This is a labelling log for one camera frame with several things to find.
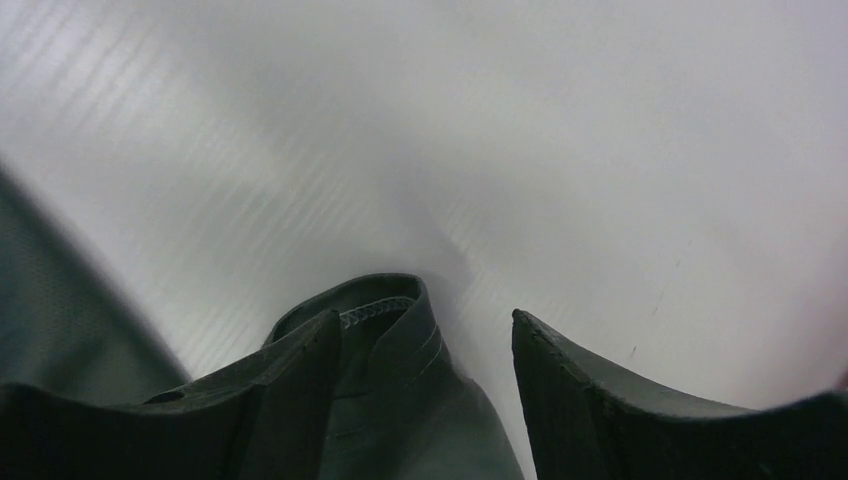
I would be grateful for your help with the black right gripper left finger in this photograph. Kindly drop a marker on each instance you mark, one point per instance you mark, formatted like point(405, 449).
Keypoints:
point(262, 417)

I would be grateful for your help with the dark grey t-shirt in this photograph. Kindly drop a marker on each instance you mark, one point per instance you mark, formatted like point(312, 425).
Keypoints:
point(399, 410)

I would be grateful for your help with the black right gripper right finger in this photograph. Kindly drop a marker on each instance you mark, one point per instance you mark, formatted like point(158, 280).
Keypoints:
point(589, 418)

